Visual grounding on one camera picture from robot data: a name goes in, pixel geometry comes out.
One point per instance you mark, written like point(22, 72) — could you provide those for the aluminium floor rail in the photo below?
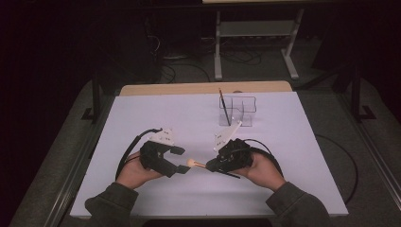
point(71, 186)
point(381, 162)

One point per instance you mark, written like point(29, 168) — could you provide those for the black metal stand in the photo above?
point(356, 94)
point(96, 101)

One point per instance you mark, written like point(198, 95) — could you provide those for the white metal desk frame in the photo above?
point(252, 29)

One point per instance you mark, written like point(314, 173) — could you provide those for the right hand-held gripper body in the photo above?
point(235, 154)

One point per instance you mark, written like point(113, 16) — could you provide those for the clear acrylic organizer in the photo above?
point(244, 121)

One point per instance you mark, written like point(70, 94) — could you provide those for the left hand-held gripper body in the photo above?
point(154, 157)

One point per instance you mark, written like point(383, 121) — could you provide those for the white table cover sheet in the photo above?
point(189, 195)

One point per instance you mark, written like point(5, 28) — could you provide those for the person's right hand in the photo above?
point(265, 171)

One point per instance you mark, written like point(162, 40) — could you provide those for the round-head makeup brush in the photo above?
point(191, 163)

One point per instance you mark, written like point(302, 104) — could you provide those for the thin makeup brush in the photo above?
point(224, 107)

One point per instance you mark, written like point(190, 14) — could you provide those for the person's left hand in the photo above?
point(135, 173)

